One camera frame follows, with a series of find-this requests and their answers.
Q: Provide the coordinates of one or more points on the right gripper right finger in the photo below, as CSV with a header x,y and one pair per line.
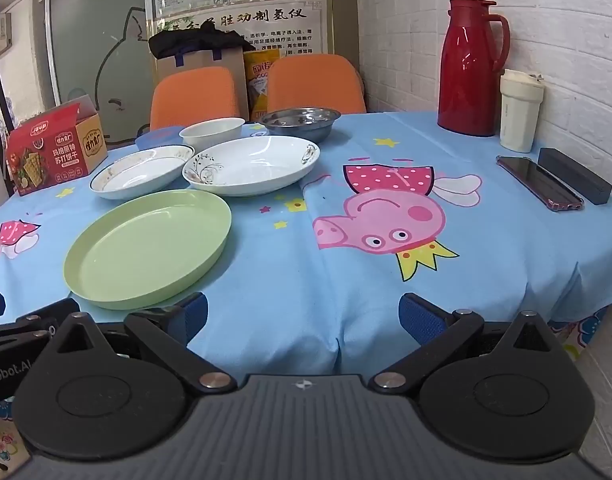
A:
x,y
442,337

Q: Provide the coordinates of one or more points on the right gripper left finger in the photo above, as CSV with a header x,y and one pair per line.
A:
x,y
162,334

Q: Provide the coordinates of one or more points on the green plastic plate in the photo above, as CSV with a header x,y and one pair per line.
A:
x,y
148,249

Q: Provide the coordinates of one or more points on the white plate brown rim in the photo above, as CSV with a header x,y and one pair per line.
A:
x,y
141,173

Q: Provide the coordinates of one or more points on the white plate floral pattern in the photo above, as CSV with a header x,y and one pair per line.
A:
x,y
251,166

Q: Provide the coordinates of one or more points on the blue plastic bowl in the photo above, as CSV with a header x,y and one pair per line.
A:
x,y
159,137

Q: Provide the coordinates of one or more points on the white ceramic bowl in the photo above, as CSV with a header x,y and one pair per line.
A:
x,y
213,132

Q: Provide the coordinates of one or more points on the stainless steel bowl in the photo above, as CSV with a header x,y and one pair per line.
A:
x,y
310,123

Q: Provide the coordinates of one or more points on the red cracker box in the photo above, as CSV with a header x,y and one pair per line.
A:
x,y
57,146

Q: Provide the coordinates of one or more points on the smartphone pink case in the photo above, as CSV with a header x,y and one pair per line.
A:
x,y
551,192

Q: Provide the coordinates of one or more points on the black rectangular case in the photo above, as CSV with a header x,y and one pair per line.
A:
x,y
589,184

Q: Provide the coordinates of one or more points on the left orange chair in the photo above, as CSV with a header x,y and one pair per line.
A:
x,y
194,96

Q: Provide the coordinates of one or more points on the orange chair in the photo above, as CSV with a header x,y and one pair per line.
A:
x,y
194,96
315,80

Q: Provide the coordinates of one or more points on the red thermos jug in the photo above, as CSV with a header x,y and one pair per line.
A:
x,y
475,50

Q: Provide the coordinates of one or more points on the cream travel cup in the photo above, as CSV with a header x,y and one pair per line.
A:
x,y
521,98

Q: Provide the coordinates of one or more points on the right orange chair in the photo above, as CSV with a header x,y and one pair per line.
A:
x,y
315,80

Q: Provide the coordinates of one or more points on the yellow snack bag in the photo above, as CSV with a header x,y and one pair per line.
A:
x,y
257,66

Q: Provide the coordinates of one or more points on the frosted glass door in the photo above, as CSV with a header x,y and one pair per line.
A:
x,y
96,48

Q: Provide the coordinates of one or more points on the black cloth on box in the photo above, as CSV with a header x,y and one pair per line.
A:
x,y
169,43

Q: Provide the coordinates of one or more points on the cardboard box blue handles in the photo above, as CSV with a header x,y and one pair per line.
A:
x,y
230,58

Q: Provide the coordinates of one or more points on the white wall poster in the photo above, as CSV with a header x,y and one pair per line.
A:
x,y
291,26

